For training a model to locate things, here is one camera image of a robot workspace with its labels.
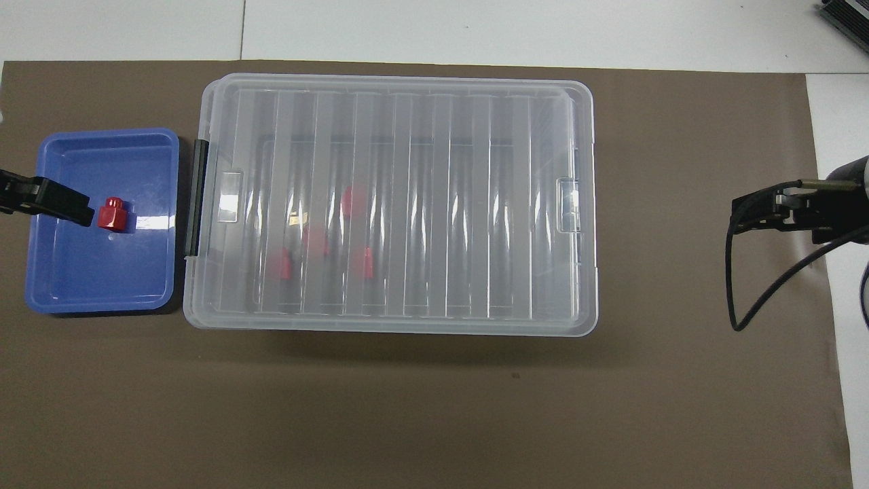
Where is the clear plastic storage box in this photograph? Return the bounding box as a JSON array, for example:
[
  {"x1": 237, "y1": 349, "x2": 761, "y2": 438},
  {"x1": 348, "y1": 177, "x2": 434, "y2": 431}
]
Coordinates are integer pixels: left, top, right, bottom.
[{"x1": 182, "y1": 76, "x2": 599, "y2": 335}]

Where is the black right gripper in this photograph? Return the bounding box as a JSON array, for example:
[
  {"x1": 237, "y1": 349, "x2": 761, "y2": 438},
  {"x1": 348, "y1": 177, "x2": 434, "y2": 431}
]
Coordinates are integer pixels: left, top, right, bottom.
[{"x1": 731, "y1": 158, "x2": 869, "y2": 245}]

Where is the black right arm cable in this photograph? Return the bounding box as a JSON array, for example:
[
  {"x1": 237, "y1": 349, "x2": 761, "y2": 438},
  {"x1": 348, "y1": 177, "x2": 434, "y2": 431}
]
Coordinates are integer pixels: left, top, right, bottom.
[{"x1": 726, "y1": 211, "x2": 869, "y2": 332}]

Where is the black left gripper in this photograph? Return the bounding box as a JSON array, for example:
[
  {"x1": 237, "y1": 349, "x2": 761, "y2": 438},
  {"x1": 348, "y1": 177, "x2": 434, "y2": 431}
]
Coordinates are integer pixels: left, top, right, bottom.
[{"x1": 0, "y1": 170, "x2": 94, "y2": 227}]

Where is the black ribbed device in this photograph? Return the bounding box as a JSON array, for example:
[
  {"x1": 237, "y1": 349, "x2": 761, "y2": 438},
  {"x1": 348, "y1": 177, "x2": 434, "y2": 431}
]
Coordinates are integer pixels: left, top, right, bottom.
[{"x1": 818, "y1": 0, "x2": 869, "y2": 36}]

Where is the clear plastic box lid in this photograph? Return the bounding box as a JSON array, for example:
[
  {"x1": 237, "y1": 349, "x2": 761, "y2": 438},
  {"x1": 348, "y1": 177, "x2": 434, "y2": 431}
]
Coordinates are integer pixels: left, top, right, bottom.
[{"x1": 183, "y1": 73, "x2": 599, "y2": 337}]

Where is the blue plastic tray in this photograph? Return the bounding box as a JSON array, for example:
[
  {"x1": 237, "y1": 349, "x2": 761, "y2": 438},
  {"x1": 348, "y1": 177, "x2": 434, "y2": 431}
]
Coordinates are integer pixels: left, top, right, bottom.
[{"x1": 25, "y1": 128, "x2": 181, "y2": 314}]

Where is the brown table mat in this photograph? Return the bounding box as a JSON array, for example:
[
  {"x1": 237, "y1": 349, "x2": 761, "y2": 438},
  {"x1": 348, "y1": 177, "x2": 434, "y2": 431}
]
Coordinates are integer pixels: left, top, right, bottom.
[{"x1": 0, "y1": 60, "x2": 853, "y2": 489}]

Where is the black box latch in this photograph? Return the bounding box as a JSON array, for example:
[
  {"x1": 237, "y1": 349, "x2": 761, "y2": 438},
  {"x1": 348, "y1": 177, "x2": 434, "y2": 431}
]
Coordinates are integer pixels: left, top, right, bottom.
[
  {"x1": 185, "y1": 139, "x2": 209, "y2": 257},
  {"x1": 574, "y1": 143, "x2": 586, "y2": 267}
]

